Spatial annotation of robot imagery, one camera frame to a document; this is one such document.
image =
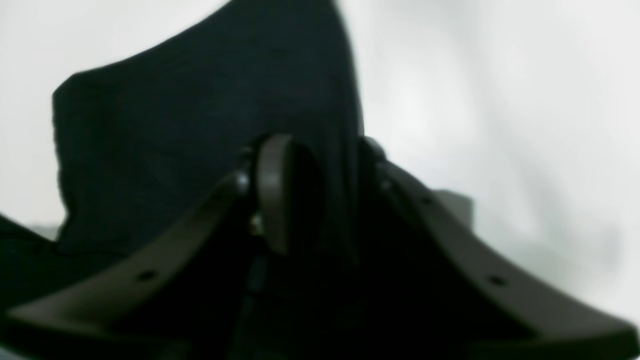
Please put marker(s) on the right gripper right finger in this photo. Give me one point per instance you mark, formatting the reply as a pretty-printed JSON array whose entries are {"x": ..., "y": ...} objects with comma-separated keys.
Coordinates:
[{"x": 497, "y": 310}]

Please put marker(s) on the black T-shirt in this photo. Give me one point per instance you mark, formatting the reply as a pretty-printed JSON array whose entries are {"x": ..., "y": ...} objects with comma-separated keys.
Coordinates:
[{"x": 140, "y": 142}]

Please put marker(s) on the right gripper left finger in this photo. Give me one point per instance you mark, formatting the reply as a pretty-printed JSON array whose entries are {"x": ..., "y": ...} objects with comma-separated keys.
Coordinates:
[{"x": 184, "y": 284}]

